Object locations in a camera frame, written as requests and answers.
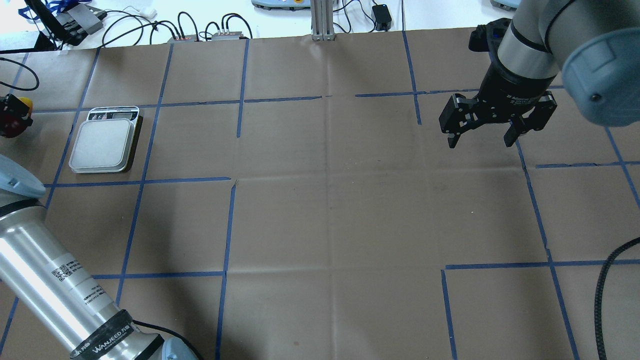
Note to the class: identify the small grey connector box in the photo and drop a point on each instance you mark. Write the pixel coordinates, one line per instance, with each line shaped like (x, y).
(227, 35)

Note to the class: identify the red yellow mango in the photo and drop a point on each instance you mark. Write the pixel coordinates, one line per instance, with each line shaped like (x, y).
(15, 117)

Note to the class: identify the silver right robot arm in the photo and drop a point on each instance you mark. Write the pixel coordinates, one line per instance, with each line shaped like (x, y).
(592, 44)

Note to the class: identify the black power adapter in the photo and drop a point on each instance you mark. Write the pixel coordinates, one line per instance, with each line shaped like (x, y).
(381, 15)

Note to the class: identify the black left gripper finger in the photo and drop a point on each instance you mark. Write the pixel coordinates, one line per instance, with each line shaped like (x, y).
(9, 107)

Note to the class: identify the grey device with cables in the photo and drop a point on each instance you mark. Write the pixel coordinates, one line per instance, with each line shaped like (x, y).
(77, 23)

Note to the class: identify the aluminium profile post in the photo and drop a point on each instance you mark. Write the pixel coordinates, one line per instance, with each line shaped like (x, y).
(322, 17)

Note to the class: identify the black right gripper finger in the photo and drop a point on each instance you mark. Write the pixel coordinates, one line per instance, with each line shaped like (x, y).
(515, 130)
(453, 139)

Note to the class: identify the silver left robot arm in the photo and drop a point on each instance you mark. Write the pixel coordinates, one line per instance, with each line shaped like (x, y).
(63, 295)

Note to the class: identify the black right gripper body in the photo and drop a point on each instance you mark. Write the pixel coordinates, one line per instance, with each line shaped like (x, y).
(510, 87)

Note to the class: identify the silver electronic kitchen scale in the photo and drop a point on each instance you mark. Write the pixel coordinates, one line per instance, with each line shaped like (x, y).
(105, 140)

